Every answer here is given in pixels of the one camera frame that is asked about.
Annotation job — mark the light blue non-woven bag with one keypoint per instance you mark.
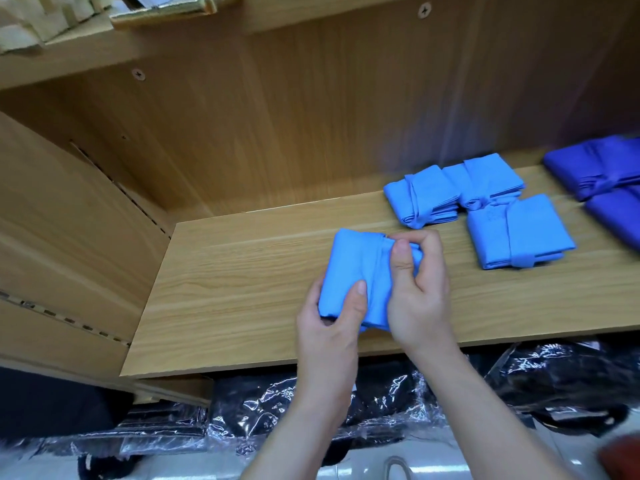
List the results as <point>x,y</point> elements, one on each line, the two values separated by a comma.
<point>485,180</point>
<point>350,270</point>
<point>520,233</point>
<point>425,198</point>

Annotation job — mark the person's left hand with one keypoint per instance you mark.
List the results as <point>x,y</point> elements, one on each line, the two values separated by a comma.
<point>330,350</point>

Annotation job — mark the black plastic-wrapped bag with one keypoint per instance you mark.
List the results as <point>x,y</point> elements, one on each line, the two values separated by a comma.
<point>570,380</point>
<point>110,445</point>

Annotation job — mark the person's right hand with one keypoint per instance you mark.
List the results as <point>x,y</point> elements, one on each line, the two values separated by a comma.
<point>420,300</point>

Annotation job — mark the gold stand with white card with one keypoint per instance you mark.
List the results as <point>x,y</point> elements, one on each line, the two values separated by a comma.
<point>170,7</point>

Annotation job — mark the person's right shoe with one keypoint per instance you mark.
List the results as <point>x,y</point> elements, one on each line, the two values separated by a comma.
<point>398,468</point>

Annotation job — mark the beige woven basket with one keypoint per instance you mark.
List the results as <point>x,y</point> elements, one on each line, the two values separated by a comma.
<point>50,17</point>

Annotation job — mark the black wrapped bag with tag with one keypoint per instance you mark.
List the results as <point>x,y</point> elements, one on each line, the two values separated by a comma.
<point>260,405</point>

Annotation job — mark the wooden shelf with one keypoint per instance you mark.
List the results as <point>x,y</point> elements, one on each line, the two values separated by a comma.
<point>240,285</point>

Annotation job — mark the person's right forearm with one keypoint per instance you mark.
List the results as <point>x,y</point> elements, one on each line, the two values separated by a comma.
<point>490,425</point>

